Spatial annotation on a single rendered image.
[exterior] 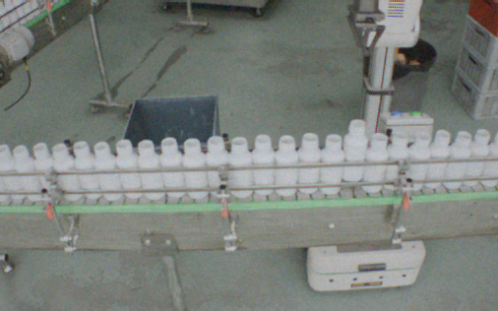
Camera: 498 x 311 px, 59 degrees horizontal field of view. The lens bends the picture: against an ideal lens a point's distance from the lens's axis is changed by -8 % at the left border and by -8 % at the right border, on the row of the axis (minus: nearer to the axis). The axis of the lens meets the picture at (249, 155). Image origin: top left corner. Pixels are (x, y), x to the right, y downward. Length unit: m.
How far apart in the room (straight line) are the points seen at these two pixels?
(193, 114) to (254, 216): 0.67
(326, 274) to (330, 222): 0.86
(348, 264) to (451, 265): 0.64
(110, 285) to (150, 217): 1.16
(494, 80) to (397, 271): 1.77
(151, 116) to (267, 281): 0.98
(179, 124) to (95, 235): 0.65
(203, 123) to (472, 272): 1.53
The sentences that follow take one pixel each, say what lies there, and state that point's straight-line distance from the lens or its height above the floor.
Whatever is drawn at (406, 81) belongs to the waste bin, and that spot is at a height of 0.53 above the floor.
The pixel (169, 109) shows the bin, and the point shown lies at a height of 0.90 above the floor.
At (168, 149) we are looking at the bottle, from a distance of 1.18.
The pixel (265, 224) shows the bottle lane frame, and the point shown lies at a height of 0.92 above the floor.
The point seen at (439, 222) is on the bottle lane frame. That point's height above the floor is 0.89.
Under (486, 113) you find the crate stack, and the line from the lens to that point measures 3.65.
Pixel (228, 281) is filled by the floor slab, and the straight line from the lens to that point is 2.31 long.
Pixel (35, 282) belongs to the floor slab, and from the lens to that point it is 2.56.
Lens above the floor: 1.86
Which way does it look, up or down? 39 degrees down
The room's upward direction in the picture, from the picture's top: 2 degrees counter-clockwise
